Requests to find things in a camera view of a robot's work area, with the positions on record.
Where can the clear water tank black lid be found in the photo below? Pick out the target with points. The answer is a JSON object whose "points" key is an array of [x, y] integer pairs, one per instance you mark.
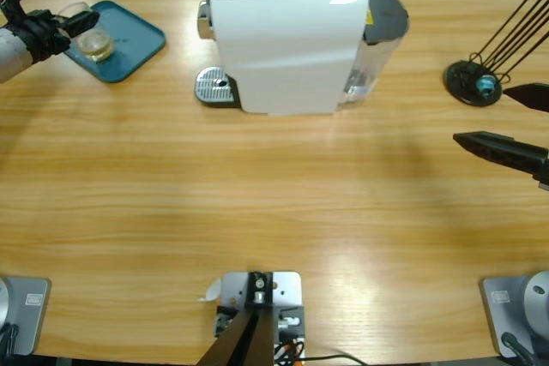
{"points": [[386, 14]]}

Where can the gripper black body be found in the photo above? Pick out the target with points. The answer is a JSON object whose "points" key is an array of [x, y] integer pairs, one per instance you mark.
{"points": [[544, 177], [38, 36]]}

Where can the blue coffee capsule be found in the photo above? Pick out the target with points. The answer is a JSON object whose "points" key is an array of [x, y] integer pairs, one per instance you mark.
{"points": [[486, 84]]}

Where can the clear drinking glass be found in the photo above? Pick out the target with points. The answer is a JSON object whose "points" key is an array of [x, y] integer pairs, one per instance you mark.
{"points": [[96, 44]]}

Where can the white capsule coffee machine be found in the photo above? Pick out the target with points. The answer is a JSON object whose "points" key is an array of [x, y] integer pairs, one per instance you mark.
{"points": [[283, 53]]}

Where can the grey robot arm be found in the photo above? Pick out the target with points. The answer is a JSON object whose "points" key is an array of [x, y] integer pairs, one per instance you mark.
{"points": [[10, 55]]}

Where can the black capsule holder with rods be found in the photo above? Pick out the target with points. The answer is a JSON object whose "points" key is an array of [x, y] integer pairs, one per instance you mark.
{"points": [[461, 79]]}

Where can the teal square plastic tray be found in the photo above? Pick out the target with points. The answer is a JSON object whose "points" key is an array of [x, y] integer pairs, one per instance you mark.
{"points": [[128, 44]]}

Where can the arm grey base plate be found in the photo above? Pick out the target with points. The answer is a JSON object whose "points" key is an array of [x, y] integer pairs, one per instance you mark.
{"points": [[506, 310], [25, 314]]}

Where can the dark camera post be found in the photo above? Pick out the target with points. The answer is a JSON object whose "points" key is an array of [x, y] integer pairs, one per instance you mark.
{"points": [[240, 340]]}

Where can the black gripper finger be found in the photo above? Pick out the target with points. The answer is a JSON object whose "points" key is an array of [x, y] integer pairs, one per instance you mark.
{"points": [[497, 149], [529, 96], [81, 23]]}

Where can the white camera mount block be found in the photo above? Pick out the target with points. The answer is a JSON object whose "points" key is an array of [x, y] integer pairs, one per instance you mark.
{"points": [[287, 289]]}

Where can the white paper tag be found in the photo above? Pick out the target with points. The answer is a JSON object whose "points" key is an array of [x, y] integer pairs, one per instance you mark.
{"points": [[212, 291]]}

